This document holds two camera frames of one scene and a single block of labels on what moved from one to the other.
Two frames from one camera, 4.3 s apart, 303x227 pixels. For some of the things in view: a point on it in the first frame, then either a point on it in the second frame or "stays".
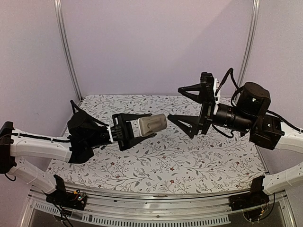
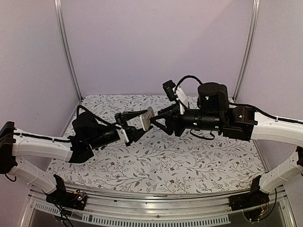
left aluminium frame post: [63, 39] stays
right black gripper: [206, 112] -> [172, 115]
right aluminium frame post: [254, 30] stays
